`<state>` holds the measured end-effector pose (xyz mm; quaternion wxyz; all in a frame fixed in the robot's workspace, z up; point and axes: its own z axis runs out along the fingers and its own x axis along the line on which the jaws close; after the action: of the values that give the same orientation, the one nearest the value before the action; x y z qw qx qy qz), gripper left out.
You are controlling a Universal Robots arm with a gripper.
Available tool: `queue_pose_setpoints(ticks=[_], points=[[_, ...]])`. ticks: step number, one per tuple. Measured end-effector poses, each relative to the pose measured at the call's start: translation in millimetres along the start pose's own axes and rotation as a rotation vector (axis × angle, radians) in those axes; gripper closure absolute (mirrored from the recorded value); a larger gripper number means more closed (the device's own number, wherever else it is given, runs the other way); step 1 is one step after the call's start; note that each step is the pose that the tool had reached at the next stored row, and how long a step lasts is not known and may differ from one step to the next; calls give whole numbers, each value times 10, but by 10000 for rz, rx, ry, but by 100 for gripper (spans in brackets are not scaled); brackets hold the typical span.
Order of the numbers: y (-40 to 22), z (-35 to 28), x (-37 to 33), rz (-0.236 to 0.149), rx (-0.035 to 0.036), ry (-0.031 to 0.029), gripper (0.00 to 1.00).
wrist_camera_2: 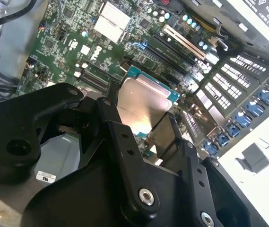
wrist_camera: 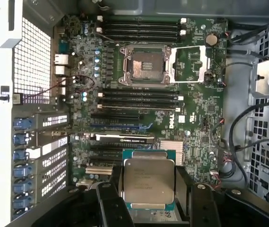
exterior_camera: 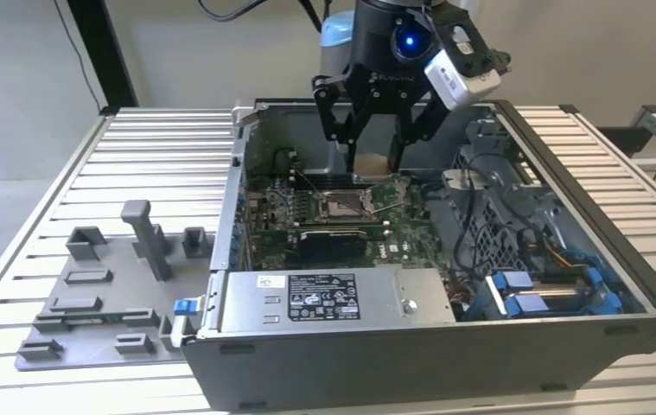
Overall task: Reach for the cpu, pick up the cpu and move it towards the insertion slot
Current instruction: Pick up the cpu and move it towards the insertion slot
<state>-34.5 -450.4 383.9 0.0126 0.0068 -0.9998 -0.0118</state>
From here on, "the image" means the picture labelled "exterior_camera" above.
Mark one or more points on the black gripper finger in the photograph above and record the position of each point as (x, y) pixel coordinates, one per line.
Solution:
(323, 112)
(420, 125)

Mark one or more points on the silver CPU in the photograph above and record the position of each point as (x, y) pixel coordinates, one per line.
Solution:
(371, 166)

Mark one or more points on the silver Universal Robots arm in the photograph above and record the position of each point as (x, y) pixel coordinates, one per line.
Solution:
(335, 36)

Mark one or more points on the black RAM slot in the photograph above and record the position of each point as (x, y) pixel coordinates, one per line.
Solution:
(339, 225)
(327, 176)

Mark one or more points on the CPU socket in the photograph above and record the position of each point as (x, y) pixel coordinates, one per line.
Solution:
(342, 206)

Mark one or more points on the green motherboard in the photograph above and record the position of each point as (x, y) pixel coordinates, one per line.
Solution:
(406, 242)

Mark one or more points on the grey disk bay cage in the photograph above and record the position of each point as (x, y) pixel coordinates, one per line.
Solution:
(500, 233)

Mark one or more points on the black graphics card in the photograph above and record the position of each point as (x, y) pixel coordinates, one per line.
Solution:
(330, 244)

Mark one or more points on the blue disk carrier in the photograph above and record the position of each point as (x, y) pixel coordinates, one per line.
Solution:
(526, 302)
(515, 279)

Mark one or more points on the silver power supply unit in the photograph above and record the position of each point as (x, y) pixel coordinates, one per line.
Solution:
(379, 298)

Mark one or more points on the blue case latch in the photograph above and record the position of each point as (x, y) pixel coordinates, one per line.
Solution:
(184, 306)

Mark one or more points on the grey parts rack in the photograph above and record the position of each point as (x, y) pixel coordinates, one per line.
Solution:
(131, 298)

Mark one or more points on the open black PC case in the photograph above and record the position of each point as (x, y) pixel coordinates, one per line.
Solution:
(420, 367)

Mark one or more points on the black upright frame post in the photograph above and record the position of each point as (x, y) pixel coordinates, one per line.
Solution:
(103, 43)

